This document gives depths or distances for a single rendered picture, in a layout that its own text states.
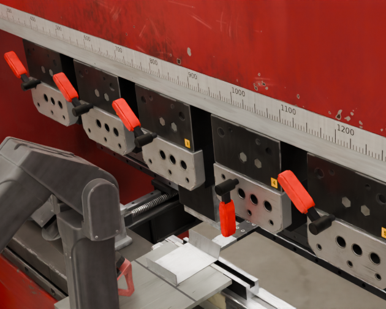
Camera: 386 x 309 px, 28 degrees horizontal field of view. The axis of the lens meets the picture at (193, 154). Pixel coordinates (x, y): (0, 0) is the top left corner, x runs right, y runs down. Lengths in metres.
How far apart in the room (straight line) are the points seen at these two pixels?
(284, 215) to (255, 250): 2.05
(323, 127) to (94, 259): 0.34
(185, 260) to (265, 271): 1.66
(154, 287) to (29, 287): 0.58
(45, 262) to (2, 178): 0.89
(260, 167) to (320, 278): 1.92
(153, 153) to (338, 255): 0.42
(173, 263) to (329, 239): 0.42
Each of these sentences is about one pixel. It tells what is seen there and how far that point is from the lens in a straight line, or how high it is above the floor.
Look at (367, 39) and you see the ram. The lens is 0.93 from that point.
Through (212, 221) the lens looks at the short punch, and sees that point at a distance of 1.39.
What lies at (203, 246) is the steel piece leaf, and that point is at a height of 1.01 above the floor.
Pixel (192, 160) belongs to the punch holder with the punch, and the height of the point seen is 1.24.
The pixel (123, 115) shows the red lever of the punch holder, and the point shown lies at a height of 1.29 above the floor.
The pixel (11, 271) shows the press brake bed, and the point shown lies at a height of 0.74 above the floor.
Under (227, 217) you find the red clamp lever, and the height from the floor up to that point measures 1.19.
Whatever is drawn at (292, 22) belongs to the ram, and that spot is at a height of 1.52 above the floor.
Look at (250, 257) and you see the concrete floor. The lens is 3.17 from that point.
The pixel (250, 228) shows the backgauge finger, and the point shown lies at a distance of 1.51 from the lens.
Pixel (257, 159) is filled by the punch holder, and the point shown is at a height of 1.29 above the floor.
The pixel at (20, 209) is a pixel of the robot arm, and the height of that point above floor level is 1.41.
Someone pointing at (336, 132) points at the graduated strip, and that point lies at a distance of 1.02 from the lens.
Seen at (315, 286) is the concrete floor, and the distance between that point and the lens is 3.00.
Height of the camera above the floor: 1.84
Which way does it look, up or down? 27 degrees down
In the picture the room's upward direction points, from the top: 6 degrees counter-clockwise
